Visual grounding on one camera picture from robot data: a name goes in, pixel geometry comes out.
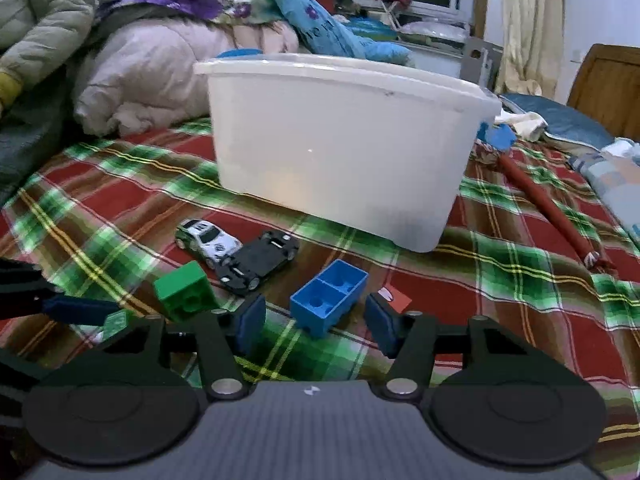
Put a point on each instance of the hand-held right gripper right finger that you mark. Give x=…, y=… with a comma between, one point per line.
x=382, y=327

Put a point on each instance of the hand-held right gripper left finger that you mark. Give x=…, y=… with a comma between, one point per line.
x=250, y=325

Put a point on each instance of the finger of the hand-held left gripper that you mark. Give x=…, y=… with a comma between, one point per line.
x=15, y=370
x=75, y=310

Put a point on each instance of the green toy piece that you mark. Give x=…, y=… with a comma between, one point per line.
x=117, y=322

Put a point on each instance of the black toy car chassis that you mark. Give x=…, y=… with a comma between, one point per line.
x=260, y=262

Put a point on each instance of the short blue toy block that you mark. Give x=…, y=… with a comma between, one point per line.
x=320, y=305

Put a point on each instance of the green toy building block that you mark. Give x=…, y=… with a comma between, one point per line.
x=182, y=290

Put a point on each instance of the green white toy car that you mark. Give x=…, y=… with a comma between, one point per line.
x=205, y=240

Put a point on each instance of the white plastic container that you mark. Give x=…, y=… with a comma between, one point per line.
x=340, y=150

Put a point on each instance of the small red block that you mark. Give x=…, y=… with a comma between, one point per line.
x=400, y=300

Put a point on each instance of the plaid bedsheet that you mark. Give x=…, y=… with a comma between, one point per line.
x=500, y=310

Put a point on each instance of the dark grey cloth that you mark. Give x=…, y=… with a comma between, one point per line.
x=30, y=135

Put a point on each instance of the red brown padded stick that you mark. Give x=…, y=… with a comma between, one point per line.
x=545, y=205

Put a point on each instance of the blue foam piece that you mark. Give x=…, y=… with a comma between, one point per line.
x=495, y=136

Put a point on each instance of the white crumpled cloth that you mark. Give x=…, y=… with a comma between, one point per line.
x=525, y=124

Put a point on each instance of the patchwork blanket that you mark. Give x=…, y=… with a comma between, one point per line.
x=615, y=190

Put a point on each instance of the blue round item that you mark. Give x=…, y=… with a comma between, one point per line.
x=240, y=53

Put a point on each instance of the blue pillow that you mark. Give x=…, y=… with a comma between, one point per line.
x=565, y=120

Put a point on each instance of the grey folding chair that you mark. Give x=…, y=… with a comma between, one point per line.
x=480, y=62

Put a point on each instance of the beige puffer jacket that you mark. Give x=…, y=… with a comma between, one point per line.
x=40, y=20

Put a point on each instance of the wooden headboard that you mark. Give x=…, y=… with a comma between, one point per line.
x=607, y=90

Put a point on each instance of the cream curtain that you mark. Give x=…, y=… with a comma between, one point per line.
x=530, y=20

